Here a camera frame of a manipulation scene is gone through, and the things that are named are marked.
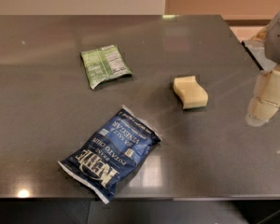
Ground yellow sponge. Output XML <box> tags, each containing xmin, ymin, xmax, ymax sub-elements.
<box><xmin>174</xmin><ymin>76</ymin><xmax>208</xmax><ymax>109</ymax></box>

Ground green jalapeno chip bag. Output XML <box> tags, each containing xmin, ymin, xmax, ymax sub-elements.
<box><xmin>80</xmin><ymin>45</ymin><xmax>132</xmax><ymax>90</ymax></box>

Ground blue kettle chip bag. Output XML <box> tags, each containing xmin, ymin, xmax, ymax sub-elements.
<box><xmin>58</xmin><ymin>106</ymin><xmax>161</xmax><ymax>204</ymax></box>

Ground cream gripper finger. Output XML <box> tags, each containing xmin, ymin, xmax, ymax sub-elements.
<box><xmin>254</xmin><ymin>64</ymin><xmax>280</xmax><ymax>106</ymax></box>
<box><xmin>245</xmin><ymin>98</ymin><xmax>278</xmax><ymax>127</ymax></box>

